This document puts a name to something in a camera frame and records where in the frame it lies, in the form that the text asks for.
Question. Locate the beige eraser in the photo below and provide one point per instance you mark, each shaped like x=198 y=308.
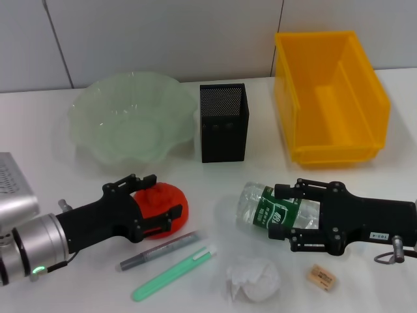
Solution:
x=321 y=274

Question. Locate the red-orange orange fruit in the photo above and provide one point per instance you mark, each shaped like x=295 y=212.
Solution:
x=163 y=202

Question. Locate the grey marker pen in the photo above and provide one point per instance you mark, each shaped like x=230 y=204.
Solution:
x=159 y=250

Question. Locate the yellow plastic bin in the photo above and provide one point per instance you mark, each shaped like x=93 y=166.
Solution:
x=325 y=81

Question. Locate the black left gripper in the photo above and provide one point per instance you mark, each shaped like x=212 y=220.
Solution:
x=94 y=218

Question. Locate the pale green wavy glass plate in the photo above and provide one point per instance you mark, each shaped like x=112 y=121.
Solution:
x=130 y=124

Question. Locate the black mesh pen holder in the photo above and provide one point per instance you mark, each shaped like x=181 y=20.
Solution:
x=224 y=140

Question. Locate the mint green pen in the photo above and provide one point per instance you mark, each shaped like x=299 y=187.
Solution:
x=169 y=275

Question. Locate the clear water bottle green label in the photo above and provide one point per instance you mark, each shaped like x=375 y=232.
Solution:
x=260 y=208

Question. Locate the white paper ball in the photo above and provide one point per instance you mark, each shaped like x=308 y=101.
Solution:
x=257 y=280

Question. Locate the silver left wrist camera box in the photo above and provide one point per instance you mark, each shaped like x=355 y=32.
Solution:
x=13 y=192

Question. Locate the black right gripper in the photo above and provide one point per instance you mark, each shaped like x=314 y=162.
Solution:
x=365 y=221

